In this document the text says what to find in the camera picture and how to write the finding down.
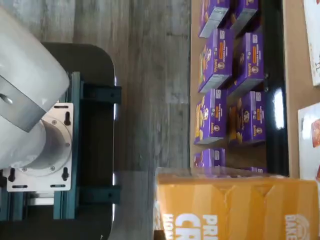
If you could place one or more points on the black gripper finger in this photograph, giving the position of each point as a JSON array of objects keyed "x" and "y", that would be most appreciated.
[{"x": 159, "y": 235}]

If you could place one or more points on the blue aluminium extrusion frame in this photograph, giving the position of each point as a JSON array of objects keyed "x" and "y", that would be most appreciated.
[{"x": 76, "y": 150}]

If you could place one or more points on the silver robot mounting plate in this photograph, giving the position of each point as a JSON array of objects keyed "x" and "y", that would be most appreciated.
[{"x": 37, "y": 181}]

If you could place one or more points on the orange Pretzelized cheddar crackers box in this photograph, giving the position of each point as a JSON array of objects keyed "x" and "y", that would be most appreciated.
[{"x": 313, "y": 37}]

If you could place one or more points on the black metal shelf rack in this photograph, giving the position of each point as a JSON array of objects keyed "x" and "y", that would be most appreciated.
[{"x": 275, "y": 62}]

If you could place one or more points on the purple Annie's macaroni box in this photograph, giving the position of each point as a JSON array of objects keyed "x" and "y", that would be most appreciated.
[
  {"x": 252, "y": 120},
  {"x": 212, "y": 157},
  {"x": 212, "y": 120},
  {"x": 255, "y": 169},
  {"x": 210, "y": 15},
  {"x": 215, "y": 62},
  {"x": 246, "y": 12},
  {"x": 250, "y": 60}
]

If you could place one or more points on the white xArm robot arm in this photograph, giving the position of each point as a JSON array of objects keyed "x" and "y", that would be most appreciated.
[{"x": 25, "y": 62}]

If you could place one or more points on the black robot cart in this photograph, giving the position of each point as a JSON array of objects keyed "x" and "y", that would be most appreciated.
[{"x": 100, "y": 137}]

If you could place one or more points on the yellow Pretzelized crackers box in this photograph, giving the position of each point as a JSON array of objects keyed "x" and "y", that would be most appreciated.
[{"x": 237, "y": 205}]

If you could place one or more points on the blue Pretzelized crackers box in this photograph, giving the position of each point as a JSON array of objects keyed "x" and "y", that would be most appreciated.
[{"x": 308, "y": 120}]

